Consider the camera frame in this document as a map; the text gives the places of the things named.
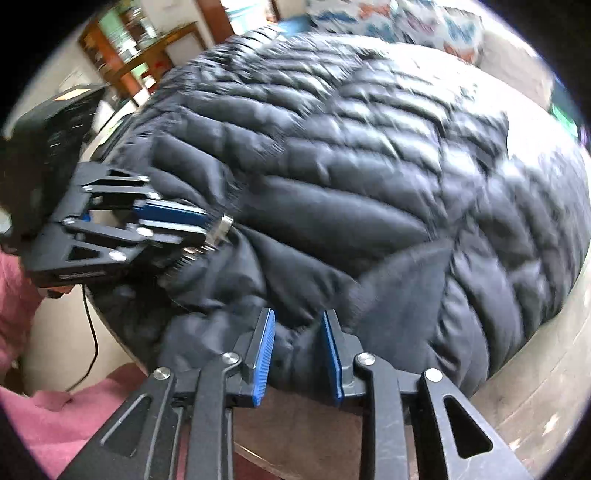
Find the white pillow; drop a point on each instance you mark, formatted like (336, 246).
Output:
(517, 69)

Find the person's pink clothing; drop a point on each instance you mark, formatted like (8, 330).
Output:
(60, 415)

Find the wooden table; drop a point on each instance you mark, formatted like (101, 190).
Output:
(152, 48)

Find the person's left forearm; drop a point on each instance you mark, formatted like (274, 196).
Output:
(16, 300)

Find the black puffer jacket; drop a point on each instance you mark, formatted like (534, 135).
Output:
(346, 161)

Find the butterfly print pillow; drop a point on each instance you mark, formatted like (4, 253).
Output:
(443, 27)
(351, 18)

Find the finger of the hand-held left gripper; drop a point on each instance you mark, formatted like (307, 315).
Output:
(101, 230)
(171, 214)

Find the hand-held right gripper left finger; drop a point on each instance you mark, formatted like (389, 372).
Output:
(264, 355)

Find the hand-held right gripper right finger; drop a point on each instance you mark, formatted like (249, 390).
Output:
(330, 355)

